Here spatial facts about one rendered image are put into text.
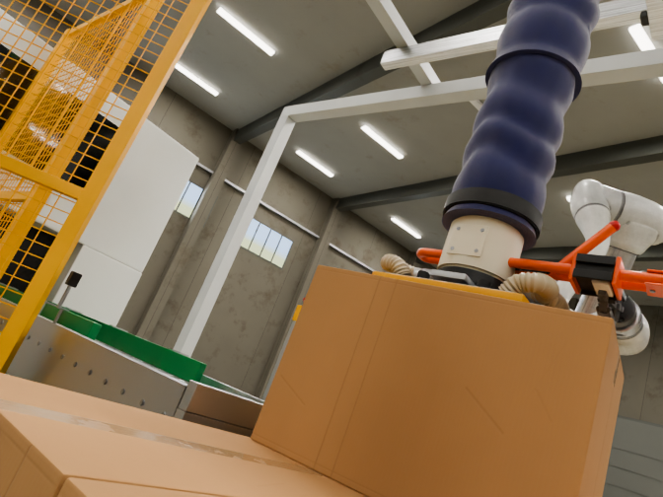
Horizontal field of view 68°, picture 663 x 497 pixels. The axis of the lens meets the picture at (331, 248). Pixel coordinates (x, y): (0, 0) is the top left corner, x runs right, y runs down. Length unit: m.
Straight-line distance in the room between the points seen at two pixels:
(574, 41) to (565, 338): 0.80
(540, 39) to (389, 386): 0.91
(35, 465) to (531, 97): 1.17
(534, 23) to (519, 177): 0.43
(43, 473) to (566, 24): 1.36
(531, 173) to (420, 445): 0.65
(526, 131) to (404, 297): 0.50
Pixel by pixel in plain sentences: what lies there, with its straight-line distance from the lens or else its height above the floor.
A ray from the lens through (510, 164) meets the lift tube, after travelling 1.20.
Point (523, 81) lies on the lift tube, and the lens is 1.34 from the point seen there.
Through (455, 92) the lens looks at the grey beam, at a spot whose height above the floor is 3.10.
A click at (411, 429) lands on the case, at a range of 0.93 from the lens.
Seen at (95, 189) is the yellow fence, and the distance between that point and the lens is 1.76.
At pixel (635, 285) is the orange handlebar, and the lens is 1.12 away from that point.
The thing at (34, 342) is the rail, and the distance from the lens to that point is 1.81.
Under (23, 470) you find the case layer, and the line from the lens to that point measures 0.53.
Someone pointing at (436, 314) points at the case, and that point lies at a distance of 0.97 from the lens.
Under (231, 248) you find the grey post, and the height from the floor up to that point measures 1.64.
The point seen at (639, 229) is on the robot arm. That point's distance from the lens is 1.84.
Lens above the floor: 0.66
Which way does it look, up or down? 17 degrees up
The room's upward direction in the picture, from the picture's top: 21 degrees clockwise
